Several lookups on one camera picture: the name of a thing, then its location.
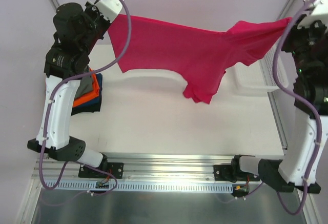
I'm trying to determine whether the pink t shirt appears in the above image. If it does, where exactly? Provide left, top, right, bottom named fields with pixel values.
left=108, top=15, right=291, bottom=104

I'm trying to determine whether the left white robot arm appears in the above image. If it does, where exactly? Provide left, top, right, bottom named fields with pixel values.
left=27, top=0, right=122, bottom=177

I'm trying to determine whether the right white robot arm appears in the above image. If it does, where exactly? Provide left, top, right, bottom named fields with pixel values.
left=229, top=13, right=327, bottom=194

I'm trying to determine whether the blue t shirt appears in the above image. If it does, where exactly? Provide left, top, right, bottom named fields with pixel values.
left=78, top=73, right=103, bottom=107

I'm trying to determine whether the white plastic basket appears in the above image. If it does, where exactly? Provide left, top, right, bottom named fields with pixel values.
left=233, top=47, right=290, bottom=96

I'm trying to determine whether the orange t shirt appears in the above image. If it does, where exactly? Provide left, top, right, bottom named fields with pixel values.
left=73, top=74, right=100, bottom=108

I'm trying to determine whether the black t shirt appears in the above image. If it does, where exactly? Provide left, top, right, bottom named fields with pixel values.
left=71, top=103, right=101, bottom=116

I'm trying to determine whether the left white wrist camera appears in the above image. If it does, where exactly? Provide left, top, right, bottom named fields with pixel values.
left=95, top=0, right=123, bottom=23

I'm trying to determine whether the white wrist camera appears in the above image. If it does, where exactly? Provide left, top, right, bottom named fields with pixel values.
left=95, top=0, right=123, bottom=23
left=297, top=0, right=327, bottom=29

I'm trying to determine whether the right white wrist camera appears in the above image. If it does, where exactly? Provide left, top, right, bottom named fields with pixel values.
left=297, top=0, right=327, bottom=29

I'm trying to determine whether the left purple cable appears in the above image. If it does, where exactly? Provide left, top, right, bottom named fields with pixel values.
left=38, top=0, right=132, bottom=191

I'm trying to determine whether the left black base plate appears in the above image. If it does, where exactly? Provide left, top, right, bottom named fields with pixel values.
left=78, top=162, right=124, bottom=179

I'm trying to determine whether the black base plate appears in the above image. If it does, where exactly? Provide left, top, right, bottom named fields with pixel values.
left=213, top=164, right=260, bottom=183
left=78, top=162, right=124, bottom=179

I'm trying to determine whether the aluminium rail frame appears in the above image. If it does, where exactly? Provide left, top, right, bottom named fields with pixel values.
left=31, top=44, right=308, bottom=184

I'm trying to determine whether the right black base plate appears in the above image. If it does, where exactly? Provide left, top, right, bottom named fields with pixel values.
left=213, top=164, right=260, bottom=183

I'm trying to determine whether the white slotted cable duct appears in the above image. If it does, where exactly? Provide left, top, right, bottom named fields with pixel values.
left=56, top=180, right=233, bottom=194

